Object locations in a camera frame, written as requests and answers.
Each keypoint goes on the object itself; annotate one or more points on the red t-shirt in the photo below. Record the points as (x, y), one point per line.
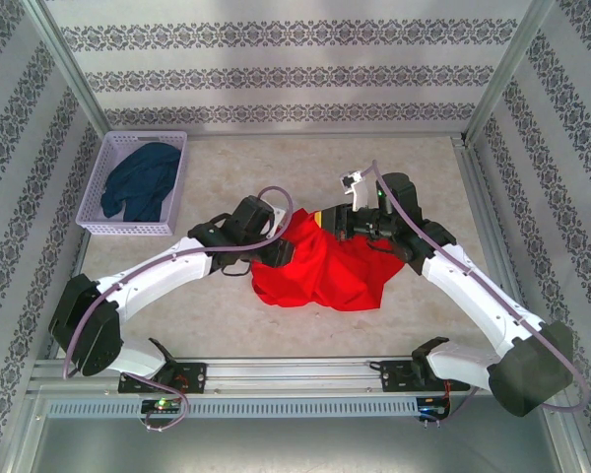
(335, 276)

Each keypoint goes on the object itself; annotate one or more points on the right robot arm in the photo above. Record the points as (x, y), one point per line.
(478, 295)

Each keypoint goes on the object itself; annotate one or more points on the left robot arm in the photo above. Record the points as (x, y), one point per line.
(152, 271)

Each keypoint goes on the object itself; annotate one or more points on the dark blue cloth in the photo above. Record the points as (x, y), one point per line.
(138, 182)

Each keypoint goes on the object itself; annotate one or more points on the lavender perforated plastic basket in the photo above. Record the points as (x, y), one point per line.
(128, 228)

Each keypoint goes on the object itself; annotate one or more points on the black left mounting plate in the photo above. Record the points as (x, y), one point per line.
(194, 377)

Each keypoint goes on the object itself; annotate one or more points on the black mounting plate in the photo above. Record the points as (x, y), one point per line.
(396, 377)
(194, 377)

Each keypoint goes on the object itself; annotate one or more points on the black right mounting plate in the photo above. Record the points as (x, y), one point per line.
(396, 377)

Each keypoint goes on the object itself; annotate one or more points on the left circuit board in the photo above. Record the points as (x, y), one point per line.
(162, 405)

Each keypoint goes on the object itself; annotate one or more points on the circuit board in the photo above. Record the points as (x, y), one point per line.
(162, 405)
(431, 409)

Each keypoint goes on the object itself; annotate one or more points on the right circuit board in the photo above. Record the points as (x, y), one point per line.
(431, 409)

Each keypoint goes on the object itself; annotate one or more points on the aluminium back rail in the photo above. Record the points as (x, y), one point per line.
(325, 134)

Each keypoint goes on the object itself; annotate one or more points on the aluminium side rail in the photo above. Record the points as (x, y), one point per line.
(482, 207)

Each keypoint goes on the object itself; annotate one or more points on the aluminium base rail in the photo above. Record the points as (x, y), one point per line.
(295, 374)

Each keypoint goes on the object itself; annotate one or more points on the aluminium frame post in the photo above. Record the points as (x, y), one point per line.
(511, 64)
(65, 64)

